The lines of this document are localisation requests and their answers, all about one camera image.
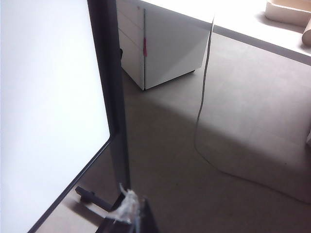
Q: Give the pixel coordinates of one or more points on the beige plastic tray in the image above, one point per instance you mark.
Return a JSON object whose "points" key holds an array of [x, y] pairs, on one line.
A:
{"points": [[284, 12]]}

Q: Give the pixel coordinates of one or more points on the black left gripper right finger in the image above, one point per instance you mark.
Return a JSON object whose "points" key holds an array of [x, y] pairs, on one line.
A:
{"points": [[148, 221]]}

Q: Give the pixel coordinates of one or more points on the white desk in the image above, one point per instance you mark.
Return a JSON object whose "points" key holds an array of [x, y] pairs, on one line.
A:
{"points": [[243, 14]]}

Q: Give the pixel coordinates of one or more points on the white whiteboard with black frame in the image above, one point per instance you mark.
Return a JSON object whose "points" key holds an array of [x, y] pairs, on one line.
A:
{"points": [[48, 97]]}

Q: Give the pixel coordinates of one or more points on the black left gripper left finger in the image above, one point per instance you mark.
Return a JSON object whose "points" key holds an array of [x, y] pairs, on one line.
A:
{"points": [[116, 227]]}

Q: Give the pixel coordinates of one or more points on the crumpled clear tape wad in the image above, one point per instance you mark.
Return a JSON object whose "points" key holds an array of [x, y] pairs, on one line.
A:
{"points": [[128, 204]]}

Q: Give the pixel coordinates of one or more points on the pink key tag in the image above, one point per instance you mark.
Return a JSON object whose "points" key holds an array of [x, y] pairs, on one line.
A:
{"points": [[145, 47]]}

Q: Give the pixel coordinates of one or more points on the white drawer pedestal cabinet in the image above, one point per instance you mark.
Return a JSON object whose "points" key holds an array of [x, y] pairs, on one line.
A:
{"points": [[170, 48]]}

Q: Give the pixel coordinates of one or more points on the black whiteboard stand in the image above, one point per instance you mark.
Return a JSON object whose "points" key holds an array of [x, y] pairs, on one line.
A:
{"points": [[117, 109]]}

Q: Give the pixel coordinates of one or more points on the brown cardboard tube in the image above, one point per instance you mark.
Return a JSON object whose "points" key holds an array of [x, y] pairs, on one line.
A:
{"points": [[306, 35]]}

